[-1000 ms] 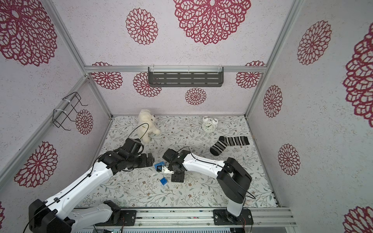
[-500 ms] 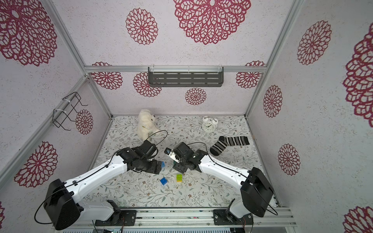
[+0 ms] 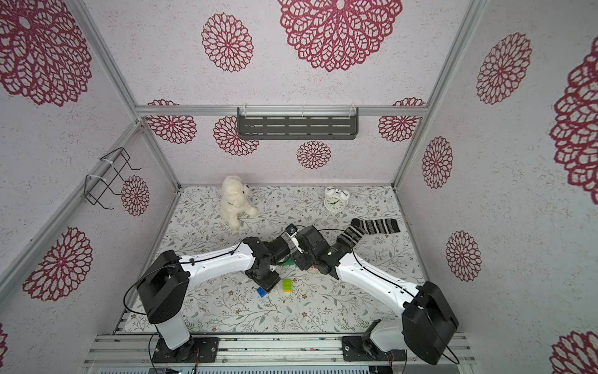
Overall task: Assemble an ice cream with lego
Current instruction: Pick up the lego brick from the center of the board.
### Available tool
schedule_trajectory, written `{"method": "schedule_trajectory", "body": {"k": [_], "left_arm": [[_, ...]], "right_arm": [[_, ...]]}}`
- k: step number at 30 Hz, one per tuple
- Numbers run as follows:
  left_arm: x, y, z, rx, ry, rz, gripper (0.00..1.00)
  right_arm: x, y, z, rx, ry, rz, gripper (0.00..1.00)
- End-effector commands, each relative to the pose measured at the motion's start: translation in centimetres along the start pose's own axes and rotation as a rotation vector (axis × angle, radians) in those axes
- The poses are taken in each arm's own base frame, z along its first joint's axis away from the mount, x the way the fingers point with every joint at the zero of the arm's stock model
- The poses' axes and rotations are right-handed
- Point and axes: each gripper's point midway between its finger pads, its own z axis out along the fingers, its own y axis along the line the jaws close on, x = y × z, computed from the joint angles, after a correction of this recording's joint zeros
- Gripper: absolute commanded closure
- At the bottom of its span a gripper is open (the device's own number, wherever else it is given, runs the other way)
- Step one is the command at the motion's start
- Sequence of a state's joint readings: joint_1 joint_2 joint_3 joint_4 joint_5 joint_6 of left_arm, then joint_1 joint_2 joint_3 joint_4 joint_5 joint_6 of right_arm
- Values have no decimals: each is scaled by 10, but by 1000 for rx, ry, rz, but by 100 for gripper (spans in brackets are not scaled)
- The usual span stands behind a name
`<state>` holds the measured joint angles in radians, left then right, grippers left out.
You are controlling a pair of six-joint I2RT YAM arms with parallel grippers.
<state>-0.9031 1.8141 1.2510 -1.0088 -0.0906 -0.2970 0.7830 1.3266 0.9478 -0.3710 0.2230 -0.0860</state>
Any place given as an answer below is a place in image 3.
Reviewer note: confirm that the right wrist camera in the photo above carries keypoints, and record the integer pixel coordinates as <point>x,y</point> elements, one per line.
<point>290,237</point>

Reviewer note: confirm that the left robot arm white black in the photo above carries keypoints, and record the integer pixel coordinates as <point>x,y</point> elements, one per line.
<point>164,286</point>

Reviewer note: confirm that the black wire wall rack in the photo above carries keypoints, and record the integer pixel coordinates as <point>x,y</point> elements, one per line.
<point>96,186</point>

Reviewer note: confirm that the white plush teddy bear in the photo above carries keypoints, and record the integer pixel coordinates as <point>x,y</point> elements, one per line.
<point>235,201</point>

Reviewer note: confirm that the black grey striped sock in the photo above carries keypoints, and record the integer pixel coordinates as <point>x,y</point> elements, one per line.
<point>359,228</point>

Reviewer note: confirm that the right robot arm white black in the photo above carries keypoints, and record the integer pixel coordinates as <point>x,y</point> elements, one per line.
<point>426,321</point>

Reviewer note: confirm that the grey metal wall shelf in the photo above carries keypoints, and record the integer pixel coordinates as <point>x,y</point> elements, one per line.
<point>298,125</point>

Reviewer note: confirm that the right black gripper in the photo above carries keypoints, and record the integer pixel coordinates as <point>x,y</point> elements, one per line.
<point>307,259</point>

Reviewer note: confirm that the green long lego brick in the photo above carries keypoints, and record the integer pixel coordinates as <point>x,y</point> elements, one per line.
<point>287,262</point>

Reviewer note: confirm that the white alarm clock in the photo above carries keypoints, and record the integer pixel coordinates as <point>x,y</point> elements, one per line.
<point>336,200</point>

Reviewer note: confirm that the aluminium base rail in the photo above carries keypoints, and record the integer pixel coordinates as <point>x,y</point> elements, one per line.
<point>245,349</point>

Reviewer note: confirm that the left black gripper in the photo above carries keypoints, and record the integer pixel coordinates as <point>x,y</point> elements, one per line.
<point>268,285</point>

